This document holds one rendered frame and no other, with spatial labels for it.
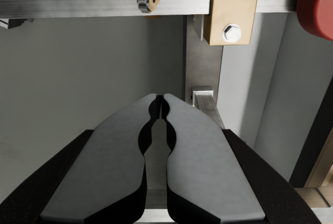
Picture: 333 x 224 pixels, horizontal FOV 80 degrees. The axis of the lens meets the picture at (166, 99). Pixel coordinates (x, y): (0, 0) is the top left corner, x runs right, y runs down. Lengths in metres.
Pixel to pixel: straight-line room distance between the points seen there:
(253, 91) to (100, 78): 0.92
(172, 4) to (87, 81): 1.11
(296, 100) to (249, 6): 0.30
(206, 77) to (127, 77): 0.83
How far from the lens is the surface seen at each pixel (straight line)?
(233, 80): 0.57
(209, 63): 0.45
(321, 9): 0.25
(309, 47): 0.49
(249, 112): 0.64
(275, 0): 0.28
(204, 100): 0.42
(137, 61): 1.19
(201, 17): 0.33
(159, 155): 1.59
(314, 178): 0.44
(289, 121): 0.54
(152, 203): 0.30
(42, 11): 0.29
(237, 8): 0.26
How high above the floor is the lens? 1.11
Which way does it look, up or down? 60 degrees down
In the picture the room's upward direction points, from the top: 179 degrees counter-clockwise
